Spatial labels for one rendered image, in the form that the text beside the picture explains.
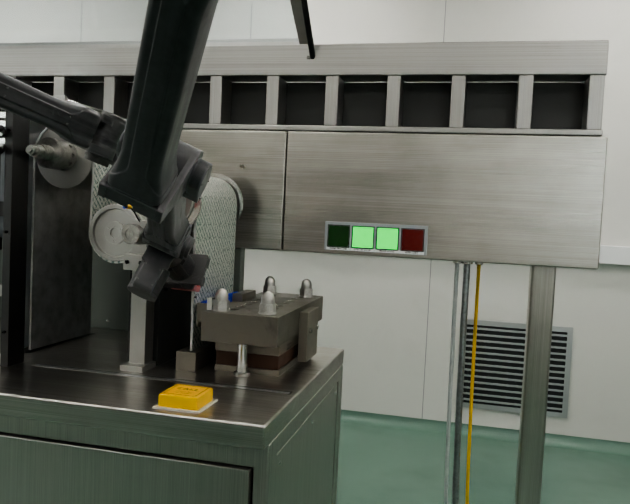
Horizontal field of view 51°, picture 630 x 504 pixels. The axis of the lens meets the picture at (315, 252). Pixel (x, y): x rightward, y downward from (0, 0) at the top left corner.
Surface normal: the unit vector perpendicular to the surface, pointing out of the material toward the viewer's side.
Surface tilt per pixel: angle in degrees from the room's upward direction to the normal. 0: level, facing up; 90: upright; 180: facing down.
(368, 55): 90
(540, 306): 90
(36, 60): 90
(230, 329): 90
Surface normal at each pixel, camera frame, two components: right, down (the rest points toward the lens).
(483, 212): -0.23, 0.04
